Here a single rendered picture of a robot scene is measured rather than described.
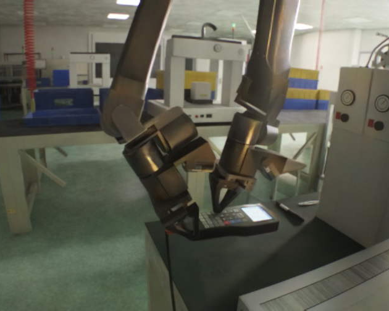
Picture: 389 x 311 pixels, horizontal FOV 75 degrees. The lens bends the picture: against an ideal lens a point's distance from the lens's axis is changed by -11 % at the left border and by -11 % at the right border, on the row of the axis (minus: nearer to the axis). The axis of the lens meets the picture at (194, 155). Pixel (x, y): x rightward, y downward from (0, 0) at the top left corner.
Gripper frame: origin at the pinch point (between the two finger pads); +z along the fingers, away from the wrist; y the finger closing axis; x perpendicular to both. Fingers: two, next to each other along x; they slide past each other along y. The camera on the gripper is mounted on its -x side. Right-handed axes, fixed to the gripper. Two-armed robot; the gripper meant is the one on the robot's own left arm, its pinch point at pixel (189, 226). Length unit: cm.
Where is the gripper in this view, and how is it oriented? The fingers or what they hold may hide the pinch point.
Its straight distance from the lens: 56.0
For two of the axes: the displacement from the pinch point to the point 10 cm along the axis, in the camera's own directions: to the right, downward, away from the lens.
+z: 4.4, 8.1, 4.0
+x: -8.5, 5.2, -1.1
